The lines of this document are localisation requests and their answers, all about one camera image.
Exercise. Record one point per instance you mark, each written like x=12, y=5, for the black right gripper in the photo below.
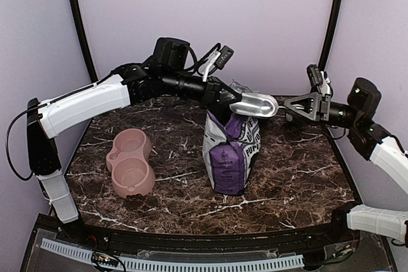
x=322, y=105

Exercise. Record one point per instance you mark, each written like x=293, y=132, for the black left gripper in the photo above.
x=211, y=97

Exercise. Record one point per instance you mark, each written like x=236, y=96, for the silver metal scoop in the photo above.
x=256, y=105

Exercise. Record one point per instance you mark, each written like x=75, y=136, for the purple pet food bag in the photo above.
x=231, y=145

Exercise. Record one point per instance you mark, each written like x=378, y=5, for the pink double pet bowl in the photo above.
x=128, y=162

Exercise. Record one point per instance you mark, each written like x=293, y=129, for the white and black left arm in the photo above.
x=172, y=70

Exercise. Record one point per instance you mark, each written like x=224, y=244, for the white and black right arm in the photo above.
x=372, y=141

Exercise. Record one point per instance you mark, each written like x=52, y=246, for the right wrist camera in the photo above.
x=319, y=81

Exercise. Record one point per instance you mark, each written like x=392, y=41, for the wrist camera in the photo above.
x=216, y=60
x=319, y=81

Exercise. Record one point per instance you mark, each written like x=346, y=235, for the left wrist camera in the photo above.
x=216, y=60

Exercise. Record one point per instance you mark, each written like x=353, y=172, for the black right frame post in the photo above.
x=330, y=32

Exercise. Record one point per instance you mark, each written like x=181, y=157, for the black frame post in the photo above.
x=82, y=39
x=330, y=32

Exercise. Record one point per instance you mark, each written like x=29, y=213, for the black front table rail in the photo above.
x=308, y=240

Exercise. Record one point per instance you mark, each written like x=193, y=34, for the black left frame post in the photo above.
x=82, y=39

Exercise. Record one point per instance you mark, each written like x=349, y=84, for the white slotted cable duct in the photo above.
x=167, y=261

